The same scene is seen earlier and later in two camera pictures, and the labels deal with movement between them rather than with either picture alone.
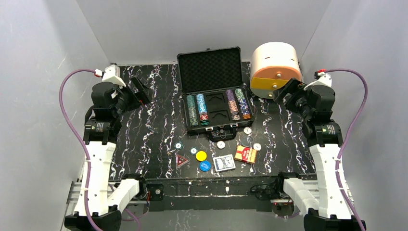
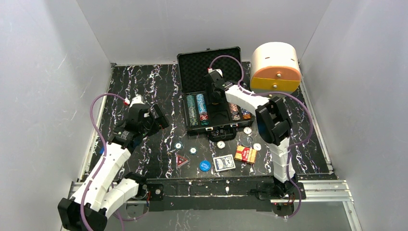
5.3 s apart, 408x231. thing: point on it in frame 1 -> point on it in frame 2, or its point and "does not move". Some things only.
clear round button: [246, 141] does not move
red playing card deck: [246, 154] does not move
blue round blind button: [205, 166] does not move
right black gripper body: [289, 97] -> [215, 96]
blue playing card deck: [224, 163] does not move
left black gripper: [133, 96] -> [159, 116]
